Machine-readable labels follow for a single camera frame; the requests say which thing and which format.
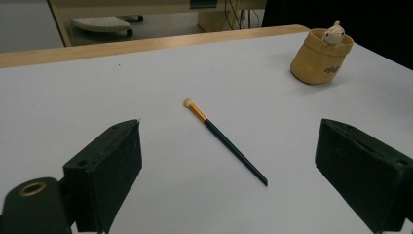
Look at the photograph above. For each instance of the white perforated footrest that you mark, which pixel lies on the white perforated footrest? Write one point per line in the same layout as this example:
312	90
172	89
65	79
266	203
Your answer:
102	24

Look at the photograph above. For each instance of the light wooden desk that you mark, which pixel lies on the light wooden desk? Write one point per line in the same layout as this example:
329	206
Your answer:
136	9

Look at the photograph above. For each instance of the dark makeup brush gold ferrule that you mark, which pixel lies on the dark makeup brush gold ferrule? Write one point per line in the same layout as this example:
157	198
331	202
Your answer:
227	141

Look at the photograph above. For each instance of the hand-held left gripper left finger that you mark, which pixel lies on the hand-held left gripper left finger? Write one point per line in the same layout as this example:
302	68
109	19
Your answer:
107	169

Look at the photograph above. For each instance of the small white animal figurine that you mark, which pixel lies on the small white animal figurine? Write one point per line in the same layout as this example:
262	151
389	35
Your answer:
333	34

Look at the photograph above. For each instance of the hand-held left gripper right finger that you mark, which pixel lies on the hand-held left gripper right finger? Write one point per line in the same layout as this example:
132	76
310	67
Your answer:
363	169

